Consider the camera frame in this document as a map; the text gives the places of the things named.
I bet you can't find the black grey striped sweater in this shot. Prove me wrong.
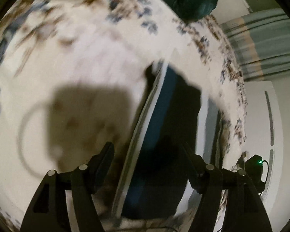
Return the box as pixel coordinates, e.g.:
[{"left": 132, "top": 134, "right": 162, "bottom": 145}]
[{"left": 109, "top": 59, "right": 233, "bottom": 222}]

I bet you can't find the white bed headboard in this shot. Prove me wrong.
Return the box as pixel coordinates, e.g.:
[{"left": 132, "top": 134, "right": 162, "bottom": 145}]
[{"left": 218, "top": 81, "right": 285, "bottom": 232}]

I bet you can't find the teal curtain right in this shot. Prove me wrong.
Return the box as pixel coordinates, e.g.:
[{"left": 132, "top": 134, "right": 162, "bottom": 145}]
[{"left": 221, "top": 8, "right": 290, "bottom": 81}]

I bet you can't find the floral bed cover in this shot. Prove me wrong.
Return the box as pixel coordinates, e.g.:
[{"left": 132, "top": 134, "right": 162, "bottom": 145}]
[{"left": 0, "top": 0, "right": 246, "bottom": 231}]

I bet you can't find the black cable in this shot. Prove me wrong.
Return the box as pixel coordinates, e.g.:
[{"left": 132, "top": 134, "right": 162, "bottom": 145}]
[{"left": 257, "top": 159, "right": 270, "bottom": 196}]

